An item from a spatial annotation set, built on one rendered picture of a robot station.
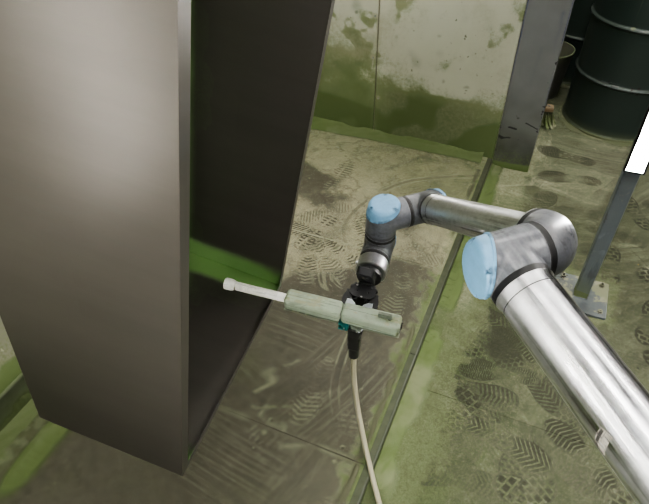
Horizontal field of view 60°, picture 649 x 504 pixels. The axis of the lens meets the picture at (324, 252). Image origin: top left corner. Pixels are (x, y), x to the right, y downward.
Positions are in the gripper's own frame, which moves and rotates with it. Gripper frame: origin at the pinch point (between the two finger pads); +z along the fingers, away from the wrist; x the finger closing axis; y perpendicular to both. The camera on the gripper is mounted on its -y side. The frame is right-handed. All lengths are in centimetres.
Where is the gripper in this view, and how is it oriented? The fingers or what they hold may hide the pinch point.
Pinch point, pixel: (352, 324)
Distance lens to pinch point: 147.7
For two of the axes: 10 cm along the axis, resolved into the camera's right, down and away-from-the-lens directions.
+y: -0.1, 6.8, 7.3
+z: -2.8, 7.0, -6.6
